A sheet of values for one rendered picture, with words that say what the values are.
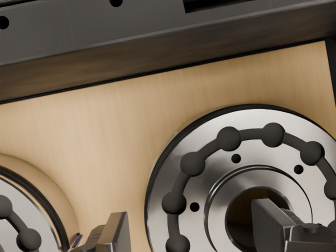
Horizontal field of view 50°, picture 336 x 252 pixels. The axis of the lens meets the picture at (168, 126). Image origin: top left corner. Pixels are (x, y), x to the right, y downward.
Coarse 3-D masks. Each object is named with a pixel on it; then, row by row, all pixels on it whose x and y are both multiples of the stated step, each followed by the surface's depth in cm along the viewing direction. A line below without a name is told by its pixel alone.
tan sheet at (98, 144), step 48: (288, 48) 19; (48, 96) 19; (96, 96) 19; (144, 96) 19; (192, 96) 19; (240, 96) 19; (288, 96) 19; (0, 144) 19; (48, 144) 19; (96, 144) 19; (144, 144) 19; (96, 192) 19; (144, 192) 20; (144, 240) 20
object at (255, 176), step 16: (224, 176) 16; (240, 176) 16; (256, 176) 16; (272, 176) 16; (288, 176) 16; (224, 192) 16; (240, 192) 16; (288, 192) 16; (304, 192) 16; (208, 208) 16; (224, 208) 16; (288, 208) 16; (304, 208) 16; (208, 224) 16; (224, 224) 16; (208, 240) 16; (224, 240) 16
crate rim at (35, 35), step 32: (64, 0) 9; (96, 0) 9; (128, 0) 9; (160, 0) 9; (192, 0) 9; (224, 0) 10; (256, 0) 9; (288, 0) 9; (320, 0) 9; (0, 32) 9; (32, 32) 9; (64, 32) 9; (96, 32) 9; (128, 32) 9; (160, 32) 9; (192, 32) 10; (0, 64) 9
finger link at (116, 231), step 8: (112, 216) 15; (120, 216) 15; (112, 224) 14; (120, 224) 14; (128, 224) 16; (104, 232) 13; (112, 232) 13; (120, 232) 13; (128, 232) 15; (104, 240) 12; (112, 240) 12; (120, 240) 13; (128, 240) 15; (112, 248) 12; (120, 248) 13; (128, 248) 15
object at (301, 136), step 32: (192, 128) 16; (224, 128) 16; (256, 128) 16; (288, 128) 16; (320, 128) 16; (192, 160) 17; (224, 160) 16; (256, 160) 16; (288, 160) 16; (320, 160) 17; (160, 192) 16; (192, 192) 16; (320, 192) 16; (160, 224) 16; (192, 224) 16; (320, 224) 17
